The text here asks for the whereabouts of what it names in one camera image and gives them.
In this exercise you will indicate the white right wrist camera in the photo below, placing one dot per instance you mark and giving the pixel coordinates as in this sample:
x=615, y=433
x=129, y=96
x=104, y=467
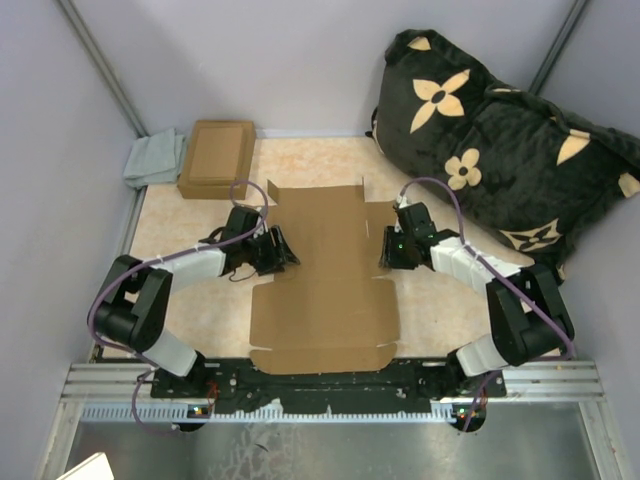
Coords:
x=401, y=203

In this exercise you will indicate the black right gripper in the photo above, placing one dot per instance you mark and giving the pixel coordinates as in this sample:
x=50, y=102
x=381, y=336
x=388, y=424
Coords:
x=388, y=257

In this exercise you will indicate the small folded brown cardboard box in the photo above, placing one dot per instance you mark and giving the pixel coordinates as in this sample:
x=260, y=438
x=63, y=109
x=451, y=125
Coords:
x=217, y=154

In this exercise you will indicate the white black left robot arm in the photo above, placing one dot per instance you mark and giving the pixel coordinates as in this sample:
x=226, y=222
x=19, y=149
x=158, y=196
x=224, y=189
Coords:
x=133, y=301

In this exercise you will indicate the white board corner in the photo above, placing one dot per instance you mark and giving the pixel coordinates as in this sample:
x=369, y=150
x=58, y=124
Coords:
x=96, y=467

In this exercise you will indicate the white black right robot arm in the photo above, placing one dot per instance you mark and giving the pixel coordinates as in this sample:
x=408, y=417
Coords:
x=527, y=315

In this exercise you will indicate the large folded brown cardboard box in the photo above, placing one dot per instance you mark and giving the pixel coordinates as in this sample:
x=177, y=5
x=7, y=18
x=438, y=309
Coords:
x=190, y=191

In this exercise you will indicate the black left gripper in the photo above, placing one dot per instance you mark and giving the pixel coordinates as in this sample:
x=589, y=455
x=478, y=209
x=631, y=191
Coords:
x=278, y=256

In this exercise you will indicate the light blue folded cloth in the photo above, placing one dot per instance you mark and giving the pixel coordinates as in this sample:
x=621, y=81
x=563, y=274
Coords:
x=156, y=159

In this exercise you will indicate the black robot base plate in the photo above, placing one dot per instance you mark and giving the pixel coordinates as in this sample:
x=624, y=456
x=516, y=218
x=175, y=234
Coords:
x=405, y=385

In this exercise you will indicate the black plush flower-pattern pillow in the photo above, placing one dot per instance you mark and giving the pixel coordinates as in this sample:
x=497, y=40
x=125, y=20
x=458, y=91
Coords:
x=533, y=175

